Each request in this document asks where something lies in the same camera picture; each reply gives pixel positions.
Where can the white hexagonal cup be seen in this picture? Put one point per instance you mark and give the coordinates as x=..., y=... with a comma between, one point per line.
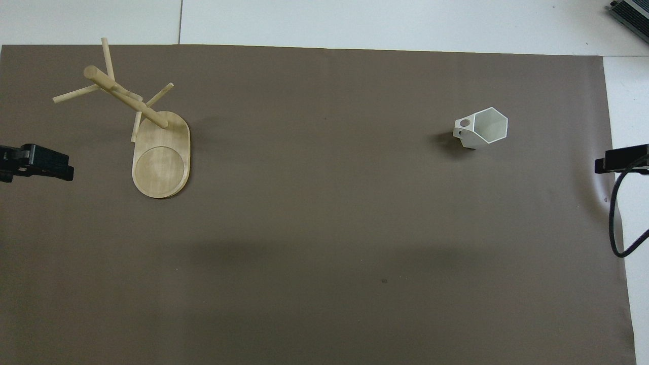
x=469, y=133

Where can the wooden cup rack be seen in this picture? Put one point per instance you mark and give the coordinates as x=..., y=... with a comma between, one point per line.
x=161, y=167

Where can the grey metal box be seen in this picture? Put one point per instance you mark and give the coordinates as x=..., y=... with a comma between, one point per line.
x=634, y=11

